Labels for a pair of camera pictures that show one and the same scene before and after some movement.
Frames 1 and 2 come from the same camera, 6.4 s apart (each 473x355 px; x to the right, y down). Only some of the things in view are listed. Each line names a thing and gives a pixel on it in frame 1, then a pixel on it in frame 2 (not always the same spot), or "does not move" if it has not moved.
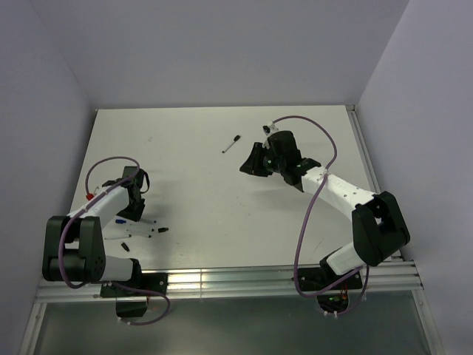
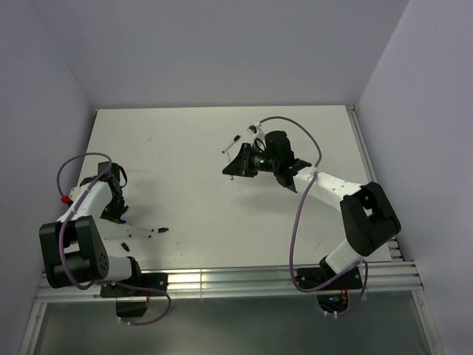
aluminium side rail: (366, 155) does not move
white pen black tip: (223, 151) does not move
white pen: (149, 222) → (231, 176)
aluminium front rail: (246, 284) does not move
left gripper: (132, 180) → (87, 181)
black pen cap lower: (125, 245) does not move
